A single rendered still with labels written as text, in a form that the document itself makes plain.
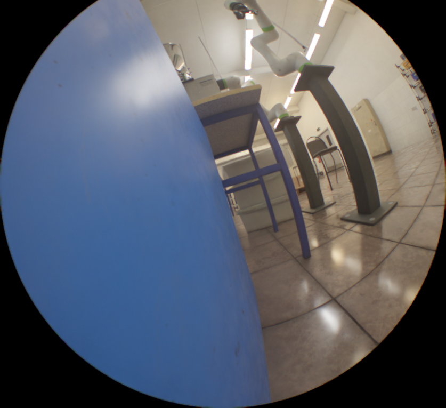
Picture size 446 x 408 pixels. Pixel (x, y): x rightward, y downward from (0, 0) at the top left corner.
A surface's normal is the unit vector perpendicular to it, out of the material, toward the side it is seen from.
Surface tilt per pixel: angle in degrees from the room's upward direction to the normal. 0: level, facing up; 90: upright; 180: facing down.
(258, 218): 96
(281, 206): 96
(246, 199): 96
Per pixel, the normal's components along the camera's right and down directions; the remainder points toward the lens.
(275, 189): -0.21, 0.05
